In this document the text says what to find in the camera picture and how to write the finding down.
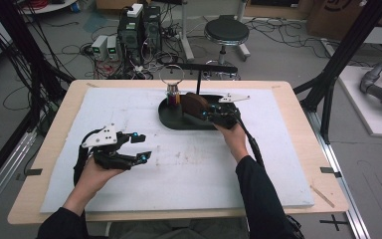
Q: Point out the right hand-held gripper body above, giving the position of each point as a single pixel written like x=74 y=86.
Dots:
x=227 y=114

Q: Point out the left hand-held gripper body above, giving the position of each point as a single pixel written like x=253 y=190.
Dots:
x=101 y=136

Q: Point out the brown leather pouch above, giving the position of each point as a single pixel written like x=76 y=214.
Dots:
x=192 y=104

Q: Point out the black key rack with tray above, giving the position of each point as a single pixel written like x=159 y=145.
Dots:
x=170 y=118

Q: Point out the person's right hand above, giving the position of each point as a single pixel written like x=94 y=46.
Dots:
x=233 y=141

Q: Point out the person's left hand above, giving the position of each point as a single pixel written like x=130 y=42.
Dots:
x=91 y=181

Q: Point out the light wooden table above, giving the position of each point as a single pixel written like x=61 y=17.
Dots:
x=129 y=83

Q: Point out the white foam mat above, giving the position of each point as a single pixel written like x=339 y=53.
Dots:
x=195 y=182

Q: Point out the black tape strip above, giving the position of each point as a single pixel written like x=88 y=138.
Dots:
x=330 y=171
x=33 y=172

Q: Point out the black round stool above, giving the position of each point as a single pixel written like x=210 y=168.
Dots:
x=227 y=30

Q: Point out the person's lap grey trousers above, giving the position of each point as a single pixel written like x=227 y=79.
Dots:
x=179 y=230

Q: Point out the white power supply unit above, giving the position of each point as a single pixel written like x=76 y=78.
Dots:
x=112 y=49
x=98 y=48

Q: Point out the black computer tower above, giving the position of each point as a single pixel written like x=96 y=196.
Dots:
x=130 y=38
x=152 y=30

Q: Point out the white box on tower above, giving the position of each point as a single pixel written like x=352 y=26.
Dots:
x=134 y=10

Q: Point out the thin wooden stick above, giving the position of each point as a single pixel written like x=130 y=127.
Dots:
x=322 y=196

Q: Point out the black device on floor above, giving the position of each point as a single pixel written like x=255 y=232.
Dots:
x=295 y=224

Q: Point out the white platform board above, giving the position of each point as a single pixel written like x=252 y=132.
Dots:
x=361 y=109

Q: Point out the round white table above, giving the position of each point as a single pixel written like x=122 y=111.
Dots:
x=53 y=6

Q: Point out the brown cardboard box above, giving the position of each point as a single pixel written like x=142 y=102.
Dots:
x=338 y=15

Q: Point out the white desk frame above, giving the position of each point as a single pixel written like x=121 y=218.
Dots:
x=185 y=33

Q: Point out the aluminium floor rail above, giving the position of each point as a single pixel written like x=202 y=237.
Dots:
x=351 y=199
x=3 y=172

